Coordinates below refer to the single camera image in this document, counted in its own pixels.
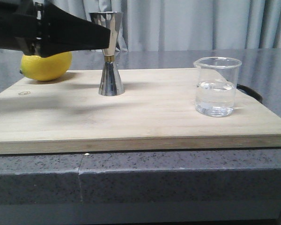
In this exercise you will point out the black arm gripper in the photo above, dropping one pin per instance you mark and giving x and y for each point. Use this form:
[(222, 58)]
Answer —
[(44, 29)]

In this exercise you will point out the steel double jigger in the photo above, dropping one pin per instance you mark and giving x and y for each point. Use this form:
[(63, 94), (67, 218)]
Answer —
[(111, 84)]

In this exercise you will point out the clear glass beaker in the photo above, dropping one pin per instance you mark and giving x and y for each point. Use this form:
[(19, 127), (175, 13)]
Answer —
[(216, 86)]

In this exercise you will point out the yellow lemon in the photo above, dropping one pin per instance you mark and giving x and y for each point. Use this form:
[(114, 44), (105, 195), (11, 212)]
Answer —
[(45, 69)]

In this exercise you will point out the wooden cutting board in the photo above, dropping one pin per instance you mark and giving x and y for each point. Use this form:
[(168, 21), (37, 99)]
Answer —
[(156, 112)]

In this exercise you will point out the grey curtain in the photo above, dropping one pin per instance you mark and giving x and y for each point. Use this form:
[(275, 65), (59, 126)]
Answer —
[(181, 25)]

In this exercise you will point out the black cutting board handle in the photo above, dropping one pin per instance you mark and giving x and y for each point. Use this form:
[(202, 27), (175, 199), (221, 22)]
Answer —
[(250, 92)]

